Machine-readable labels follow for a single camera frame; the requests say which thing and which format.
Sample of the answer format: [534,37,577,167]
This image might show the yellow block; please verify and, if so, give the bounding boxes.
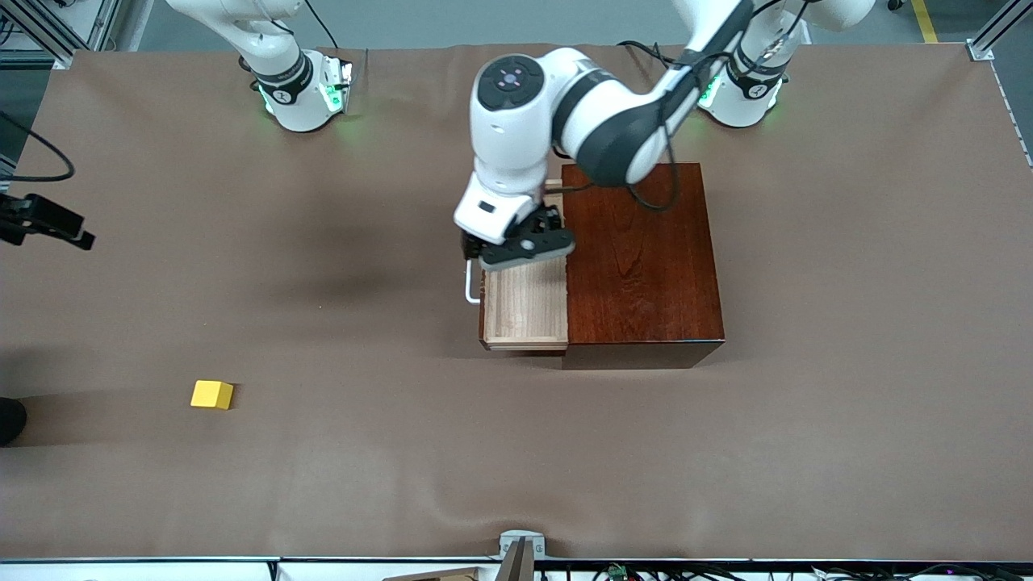
[190,380,235,411]

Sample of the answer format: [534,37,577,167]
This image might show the dark wooden drawer cabinet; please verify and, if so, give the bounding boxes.
[560,163,726,371]

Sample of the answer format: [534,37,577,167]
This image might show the black round object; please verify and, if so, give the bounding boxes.
[0,397,27,446]

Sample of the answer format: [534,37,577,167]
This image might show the black left arm base cable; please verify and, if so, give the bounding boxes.
[617,40,683,67]

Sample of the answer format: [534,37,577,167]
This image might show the brown table cover sheet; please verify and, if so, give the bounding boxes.
[0,42,1033,562]

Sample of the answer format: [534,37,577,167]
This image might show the aluminium frame profile with bracket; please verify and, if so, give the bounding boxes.
[967,0,1033,62]

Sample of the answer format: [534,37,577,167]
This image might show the yellow floor tape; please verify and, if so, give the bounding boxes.
[910,0,942,44]

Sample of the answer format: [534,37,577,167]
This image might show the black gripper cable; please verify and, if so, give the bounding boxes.
[557,0,808,214]
[0,109,76,183]

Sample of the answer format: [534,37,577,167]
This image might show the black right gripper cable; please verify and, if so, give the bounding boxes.
[0,109,76,183]

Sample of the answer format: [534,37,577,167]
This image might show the black arm base cable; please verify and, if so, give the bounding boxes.
[617,40,683,67]
[303,0,341,51]

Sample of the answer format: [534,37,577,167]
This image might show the slanted aluminium frame profile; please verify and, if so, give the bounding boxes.
[0,0,78,70]

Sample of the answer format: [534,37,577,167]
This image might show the wooden drawer with white handle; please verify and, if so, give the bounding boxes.
[465,179,571,353]

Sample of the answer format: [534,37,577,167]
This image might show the metal clamp bracket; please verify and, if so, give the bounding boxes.
[496,529,546,581]

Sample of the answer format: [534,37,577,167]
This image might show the upright aluminium frame profile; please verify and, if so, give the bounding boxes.
[81,0,123,51]

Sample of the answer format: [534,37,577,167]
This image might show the black right arm base cable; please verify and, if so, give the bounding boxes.
[303,0,341,51]

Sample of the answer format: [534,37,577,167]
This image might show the brown cardboard piece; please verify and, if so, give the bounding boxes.
[381,566,485,581]

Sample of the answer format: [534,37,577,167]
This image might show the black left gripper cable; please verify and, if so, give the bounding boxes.
[557,0,808,214]

